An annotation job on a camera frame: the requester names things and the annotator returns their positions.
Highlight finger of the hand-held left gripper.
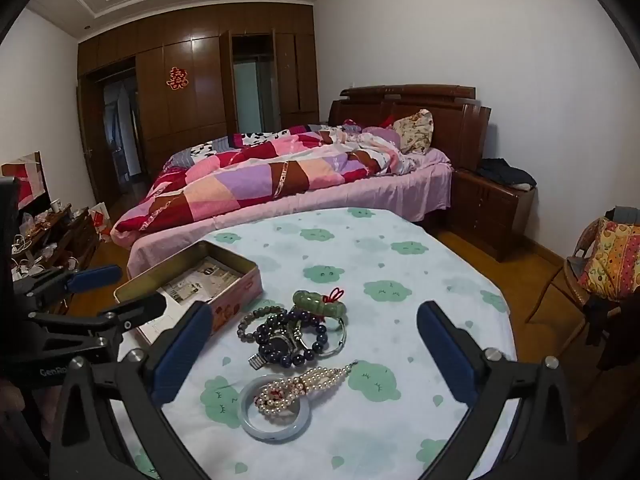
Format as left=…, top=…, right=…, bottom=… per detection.
left=27, top=291, right=167, bottom=356
left=12, top=264, right=124, bottom=307

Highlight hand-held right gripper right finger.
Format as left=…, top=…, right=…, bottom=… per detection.
left=416, top=301, right=581, bottom=480

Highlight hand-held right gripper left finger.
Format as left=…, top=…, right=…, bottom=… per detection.
left=47, top=302, right=216, bottom=480

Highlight grey bead bracelet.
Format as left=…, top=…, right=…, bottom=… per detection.
left=237, top=307, right=289, bottom=347

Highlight pink metal tin box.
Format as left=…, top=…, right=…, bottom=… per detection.
left=112, top=240, right=264, bottom=347

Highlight silver wristwatch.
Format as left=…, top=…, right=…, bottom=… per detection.
left=247, top=322, right=307, bottom=372

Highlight thin silver bangle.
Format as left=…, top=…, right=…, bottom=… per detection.
left=292, top=315, right=349, bottom=359

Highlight dark purple bead bracelet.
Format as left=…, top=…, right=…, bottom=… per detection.
left=256, top=310, right=329, bottom=369

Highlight pale blue jade bangle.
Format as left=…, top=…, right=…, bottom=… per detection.
left=237, top=374, right=314, bottom=444

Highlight pearl bracelet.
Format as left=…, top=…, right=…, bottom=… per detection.
left=253, top=361, right=362, bottom=417

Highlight green jade bracelet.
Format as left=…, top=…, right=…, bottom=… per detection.
left=292, top=290, right=349, bottom=319

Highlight wooden television cabinet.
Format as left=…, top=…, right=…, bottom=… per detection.
left=10, top=204, right=104, bottom=312

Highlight red white paper bag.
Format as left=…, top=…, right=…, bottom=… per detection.
left=88, top=202, right=114, bottom=239

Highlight printed paper sheets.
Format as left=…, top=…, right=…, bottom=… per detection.
left=159, top=256, right=249, bottom=307

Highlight flat screen television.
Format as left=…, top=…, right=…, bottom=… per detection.
left=0, top=151, right=51, bottom=212

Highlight wooden nightstand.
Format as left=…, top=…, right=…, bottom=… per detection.
left=449, top=167, right=539, bottom=264

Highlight patchwork quilt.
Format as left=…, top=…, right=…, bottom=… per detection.
left=110, top=122, right=417, bottom=249

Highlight pink bed sheet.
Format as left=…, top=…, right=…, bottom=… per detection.
left=127, top=147, right=454, bottom=281

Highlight black white patterned blanket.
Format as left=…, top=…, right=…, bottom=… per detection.
left=167, top=129, right=293, bottom=168

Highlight dark garment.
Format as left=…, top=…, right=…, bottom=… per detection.
left=585, top=290, right=640, bottom=372

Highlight wicker chair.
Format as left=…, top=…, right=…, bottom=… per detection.
left=524, top=216, right=640, bottom=362

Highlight colourful patterned cushion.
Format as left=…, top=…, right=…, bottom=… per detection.
left=577, top=217, right=640, bottom=304

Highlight dark clothes pile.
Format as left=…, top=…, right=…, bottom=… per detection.
left=475, top=157, right=539, bottom=192

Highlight red paper decoration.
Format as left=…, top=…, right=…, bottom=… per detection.
left=166, top=65, right=189, bottom=92

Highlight brown wooden wardrobe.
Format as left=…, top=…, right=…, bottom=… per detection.
left=75, top=2, right=322, bottom=197

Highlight floral pillow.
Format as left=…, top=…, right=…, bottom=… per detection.
left=392, top=109, right=435, bottom=156

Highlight dark wooden bed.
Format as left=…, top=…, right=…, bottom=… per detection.
left=110, top=85, right=494, bottom=281

